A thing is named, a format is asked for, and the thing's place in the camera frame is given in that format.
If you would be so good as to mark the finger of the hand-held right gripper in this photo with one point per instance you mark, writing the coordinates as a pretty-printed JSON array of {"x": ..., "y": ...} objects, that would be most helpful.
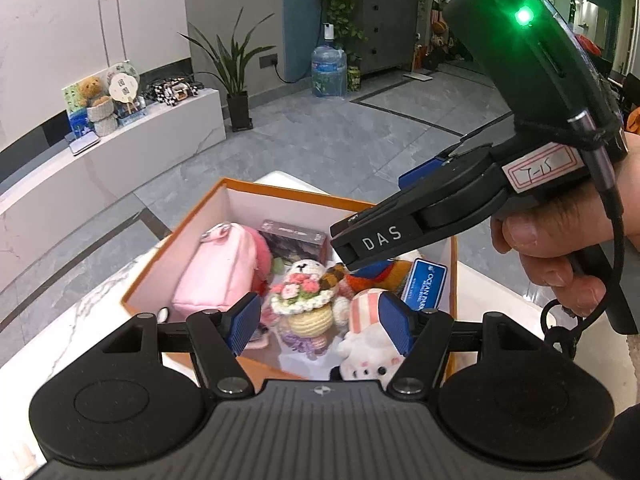
[
  {"x": 380, "y": 242},
  {"x": 417, "y": 172}
]

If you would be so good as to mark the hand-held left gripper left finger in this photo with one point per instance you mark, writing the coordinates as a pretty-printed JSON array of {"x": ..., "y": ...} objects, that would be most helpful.
[{"x": 245, "y": 320}]

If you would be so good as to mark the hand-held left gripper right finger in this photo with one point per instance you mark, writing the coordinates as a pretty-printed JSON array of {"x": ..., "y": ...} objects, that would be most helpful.
[{"x": 395, "y": 320}]

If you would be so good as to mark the white plush with striped hat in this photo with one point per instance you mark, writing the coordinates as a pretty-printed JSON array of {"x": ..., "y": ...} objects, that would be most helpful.
[{"x": 362, "y": 355}]

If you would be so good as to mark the orange cardboard box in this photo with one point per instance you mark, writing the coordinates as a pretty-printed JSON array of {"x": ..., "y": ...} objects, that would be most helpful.
[{"x": 270, "y": 367}]

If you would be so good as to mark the pink fluffy plush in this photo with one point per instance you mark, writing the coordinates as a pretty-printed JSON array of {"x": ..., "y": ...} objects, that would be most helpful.
[{"x": 262, "y": 265}]

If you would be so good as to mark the pink zip pouch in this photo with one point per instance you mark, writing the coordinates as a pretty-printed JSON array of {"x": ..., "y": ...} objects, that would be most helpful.
[{"x": 215, "y": 270}]

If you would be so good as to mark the crochet bunny doll with flowers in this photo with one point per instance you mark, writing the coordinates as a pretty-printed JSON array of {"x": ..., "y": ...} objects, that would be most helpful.
[{"x": 302, "y": 305}]

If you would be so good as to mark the illustrated card box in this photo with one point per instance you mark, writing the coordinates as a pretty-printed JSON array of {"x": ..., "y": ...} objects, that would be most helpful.
[{"x": 295, "y": 240}]

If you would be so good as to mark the person's right hand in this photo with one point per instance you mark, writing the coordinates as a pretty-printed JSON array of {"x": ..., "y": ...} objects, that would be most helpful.
[{"x": 550, "y": 225}]

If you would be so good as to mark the green can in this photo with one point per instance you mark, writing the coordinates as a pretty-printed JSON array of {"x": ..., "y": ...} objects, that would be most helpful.
[{"x": 354, "y": 79}]

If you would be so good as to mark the large water bottle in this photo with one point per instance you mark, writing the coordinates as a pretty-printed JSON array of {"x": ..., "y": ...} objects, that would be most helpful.
[{"x": 329, "y": 67}]

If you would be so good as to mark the dark grey cabinet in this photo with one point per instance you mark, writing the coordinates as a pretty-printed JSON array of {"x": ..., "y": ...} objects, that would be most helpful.
[{"x": 387, "y": 25}]

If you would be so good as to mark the potted long-leaf plant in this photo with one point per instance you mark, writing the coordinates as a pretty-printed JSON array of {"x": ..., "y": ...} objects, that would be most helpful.
[{"x": 237, "y": 107}]

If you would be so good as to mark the white marble tv console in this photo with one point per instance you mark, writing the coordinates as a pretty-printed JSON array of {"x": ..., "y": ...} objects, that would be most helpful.
[{"x": 125, "y": 160}]

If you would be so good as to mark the checkered toy car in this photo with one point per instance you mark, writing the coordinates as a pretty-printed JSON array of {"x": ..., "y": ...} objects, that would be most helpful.
[{"x": 170, "y": 91}]

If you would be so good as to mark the round white paper fan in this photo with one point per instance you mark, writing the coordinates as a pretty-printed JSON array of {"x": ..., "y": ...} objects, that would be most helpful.
[{"x": 124, "y": 89}]

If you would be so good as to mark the brown teddy bear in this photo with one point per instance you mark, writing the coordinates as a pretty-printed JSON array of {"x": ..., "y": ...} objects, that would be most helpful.
[{"x": 91, "y": 91}]

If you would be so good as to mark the round green-print paper fan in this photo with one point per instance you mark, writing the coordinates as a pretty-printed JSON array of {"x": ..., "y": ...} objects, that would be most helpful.
[{"x": 120, "y": 67}]

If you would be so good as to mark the green picture card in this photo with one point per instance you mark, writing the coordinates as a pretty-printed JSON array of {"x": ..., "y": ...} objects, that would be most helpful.
[{"x": 72, "y": 96}]

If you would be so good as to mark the wall socket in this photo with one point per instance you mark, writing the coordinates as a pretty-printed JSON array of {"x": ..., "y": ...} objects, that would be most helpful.
[{"x": 268, "y": 60}]

